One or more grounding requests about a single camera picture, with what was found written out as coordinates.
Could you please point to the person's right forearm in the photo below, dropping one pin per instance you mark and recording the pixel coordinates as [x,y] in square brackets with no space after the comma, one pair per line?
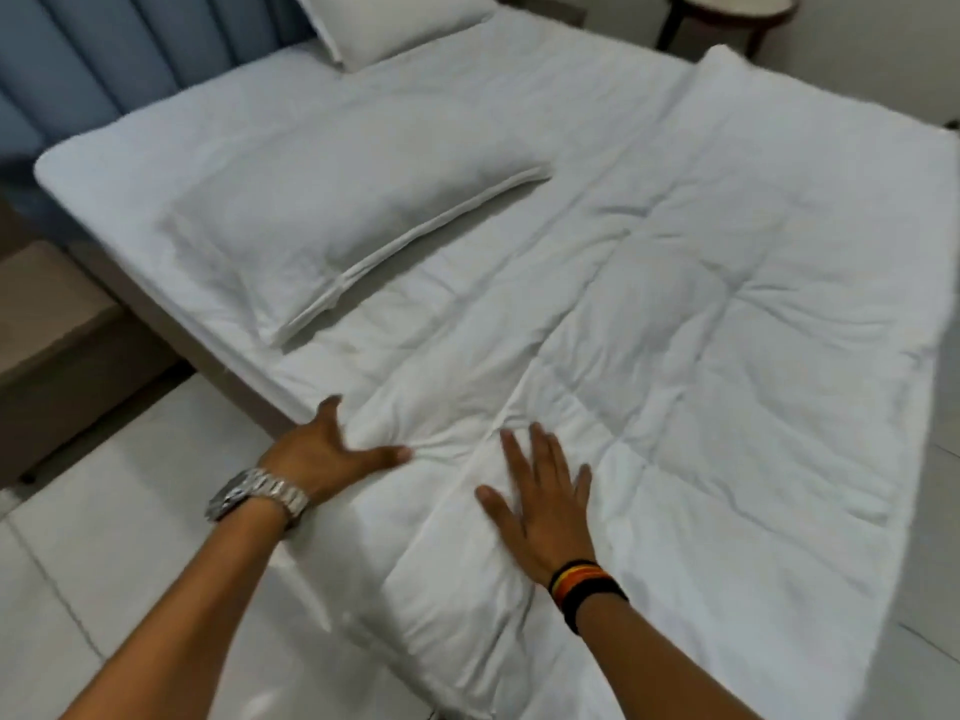
[660,667]

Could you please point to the person's right thumb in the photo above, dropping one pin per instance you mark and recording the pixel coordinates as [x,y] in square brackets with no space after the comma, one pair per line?
[497,509]

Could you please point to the blue padded headboard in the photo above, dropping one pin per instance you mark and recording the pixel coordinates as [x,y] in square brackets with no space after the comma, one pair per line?
[112,52]

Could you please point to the small white pillow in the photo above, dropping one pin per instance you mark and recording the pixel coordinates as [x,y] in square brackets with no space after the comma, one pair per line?
[390,22]

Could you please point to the person's left hand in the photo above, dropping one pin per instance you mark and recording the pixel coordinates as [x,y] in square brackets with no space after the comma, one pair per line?
[315,457]

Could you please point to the black wristband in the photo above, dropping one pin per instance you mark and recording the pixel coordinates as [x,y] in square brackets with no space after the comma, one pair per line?
[596,596]

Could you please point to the person's right middle finger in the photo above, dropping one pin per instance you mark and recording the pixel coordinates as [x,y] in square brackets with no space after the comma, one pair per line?
[543,461]

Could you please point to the person's right little finger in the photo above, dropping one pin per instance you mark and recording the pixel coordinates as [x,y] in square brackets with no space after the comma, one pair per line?
[585,488]

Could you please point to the large white pillow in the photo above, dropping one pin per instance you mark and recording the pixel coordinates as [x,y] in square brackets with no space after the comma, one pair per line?
[330,217]

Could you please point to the striped wristband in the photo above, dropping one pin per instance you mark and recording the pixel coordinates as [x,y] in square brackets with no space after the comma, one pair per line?
[574,577]

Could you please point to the white sheeted mattress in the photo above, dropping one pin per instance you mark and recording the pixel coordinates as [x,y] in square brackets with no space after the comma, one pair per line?
[225,127]

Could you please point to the beige upholstered bench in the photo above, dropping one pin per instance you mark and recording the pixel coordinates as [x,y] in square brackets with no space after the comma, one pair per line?
[52,344]

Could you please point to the round dark wooden side table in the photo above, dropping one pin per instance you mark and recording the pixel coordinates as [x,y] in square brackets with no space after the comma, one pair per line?
[731,11]

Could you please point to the person's left thumb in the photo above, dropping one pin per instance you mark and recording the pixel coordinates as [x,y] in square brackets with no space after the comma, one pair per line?
[382,458]

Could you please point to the white quilted duvet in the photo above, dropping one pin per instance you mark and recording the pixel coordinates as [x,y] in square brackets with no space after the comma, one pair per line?
[712,352]

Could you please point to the person's left forearm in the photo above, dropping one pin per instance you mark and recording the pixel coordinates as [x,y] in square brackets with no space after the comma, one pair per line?
[187,614]

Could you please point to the silver metal wristwatch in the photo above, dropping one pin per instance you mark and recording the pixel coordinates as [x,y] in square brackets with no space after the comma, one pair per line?
[259,493]

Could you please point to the person's right hand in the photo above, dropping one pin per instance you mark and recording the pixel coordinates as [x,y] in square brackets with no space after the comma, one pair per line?
[547,528]

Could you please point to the beige bed base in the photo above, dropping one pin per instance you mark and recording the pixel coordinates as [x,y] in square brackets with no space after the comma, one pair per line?
[187,337]

